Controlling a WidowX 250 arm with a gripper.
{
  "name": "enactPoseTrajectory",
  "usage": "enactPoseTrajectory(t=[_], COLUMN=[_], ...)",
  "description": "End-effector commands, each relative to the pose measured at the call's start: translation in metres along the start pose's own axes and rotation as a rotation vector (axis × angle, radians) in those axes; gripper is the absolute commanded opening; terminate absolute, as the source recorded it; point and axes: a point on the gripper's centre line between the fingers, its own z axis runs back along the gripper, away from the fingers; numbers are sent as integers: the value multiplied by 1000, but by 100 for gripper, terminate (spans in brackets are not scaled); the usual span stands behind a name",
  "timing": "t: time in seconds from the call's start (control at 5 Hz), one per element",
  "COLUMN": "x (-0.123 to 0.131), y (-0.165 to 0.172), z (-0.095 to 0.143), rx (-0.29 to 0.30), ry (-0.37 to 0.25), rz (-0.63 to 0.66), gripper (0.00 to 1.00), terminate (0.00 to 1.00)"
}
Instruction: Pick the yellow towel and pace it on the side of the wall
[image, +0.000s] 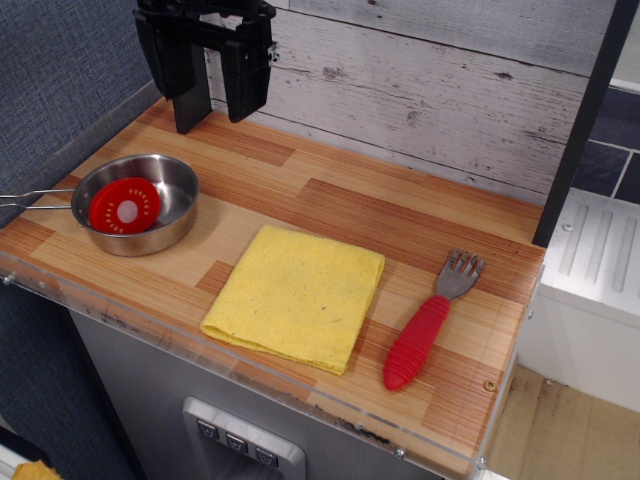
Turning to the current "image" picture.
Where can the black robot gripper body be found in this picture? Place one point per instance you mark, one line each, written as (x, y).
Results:
(174, 23)

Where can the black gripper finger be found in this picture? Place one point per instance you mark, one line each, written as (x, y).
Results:
(246, 76)
(172, 60)

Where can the yellow towel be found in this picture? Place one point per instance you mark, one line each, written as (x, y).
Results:
(297, 296)

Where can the stainless steel pan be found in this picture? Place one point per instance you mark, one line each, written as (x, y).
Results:
(177, 185)

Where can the red toy tomato slice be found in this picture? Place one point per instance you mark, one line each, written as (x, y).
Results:
(124, 207)

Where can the grey toy fridge cabinet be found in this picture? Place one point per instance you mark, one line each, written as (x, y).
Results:
(147, 385)

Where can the clear acrylic edge guard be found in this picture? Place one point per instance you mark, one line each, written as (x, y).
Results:
(404, 443)

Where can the silver dispenser button panel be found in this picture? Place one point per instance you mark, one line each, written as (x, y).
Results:
(228, 447)

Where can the white toy drainboard unit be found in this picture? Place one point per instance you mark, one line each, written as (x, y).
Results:
(582, 328)

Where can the yellow object bottom left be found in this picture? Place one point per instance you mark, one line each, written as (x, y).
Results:
(35, 471)

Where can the dark left frame post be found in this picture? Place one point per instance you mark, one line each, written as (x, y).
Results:
(193, 106)

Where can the dark frame post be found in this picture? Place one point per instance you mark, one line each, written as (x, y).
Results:
(193, 106)
(607, 59)

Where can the red handled metal fork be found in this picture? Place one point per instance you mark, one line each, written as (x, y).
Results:
(412, 347)

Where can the dark right frame post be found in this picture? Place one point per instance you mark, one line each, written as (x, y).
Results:
(607, 59)

